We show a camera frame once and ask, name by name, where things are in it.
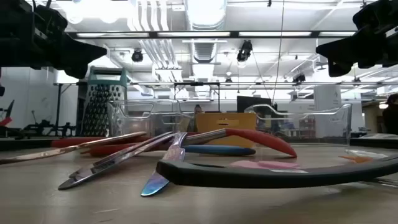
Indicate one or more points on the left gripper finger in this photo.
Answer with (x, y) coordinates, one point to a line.
(76, 72)
(81, 53)

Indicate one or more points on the clear plastic bin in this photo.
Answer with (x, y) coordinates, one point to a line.
(140, 124)
(326, 124)

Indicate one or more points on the black slotted turner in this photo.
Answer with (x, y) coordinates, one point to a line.
(248, 179)

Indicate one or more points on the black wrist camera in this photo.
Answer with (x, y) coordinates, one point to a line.
(49, 18)
(370, 17)

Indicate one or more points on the blue silicone spoon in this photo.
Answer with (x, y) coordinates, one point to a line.
(224, 150)

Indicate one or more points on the black ceiling spotlight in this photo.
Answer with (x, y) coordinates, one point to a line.
(245, 51)
(137, 56)
(299, 78)

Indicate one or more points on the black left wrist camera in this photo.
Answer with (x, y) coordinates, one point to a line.
(49, 18)

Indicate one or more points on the black background post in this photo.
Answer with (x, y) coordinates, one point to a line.
(58, 109)

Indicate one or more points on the black background monitor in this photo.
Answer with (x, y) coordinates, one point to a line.
(252, 104)

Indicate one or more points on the white pillar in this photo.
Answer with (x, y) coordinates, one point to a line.
(326, 96)

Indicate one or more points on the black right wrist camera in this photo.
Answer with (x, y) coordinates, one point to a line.
(370, 17)

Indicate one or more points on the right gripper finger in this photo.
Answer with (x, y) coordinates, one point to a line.
(339, 49)
(335, 70)

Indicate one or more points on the teal steel box grater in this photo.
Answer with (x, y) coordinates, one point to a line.
(99, 109)

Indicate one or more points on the black background machinery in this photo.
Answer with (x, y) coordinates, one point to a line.
(46, 127)

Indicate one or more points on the silver ventilation duct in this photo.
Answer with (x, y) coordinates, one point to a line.
(205, 12)

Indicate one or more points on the red silicone tongs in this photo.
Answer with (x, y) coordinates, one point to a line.
(264, 138)

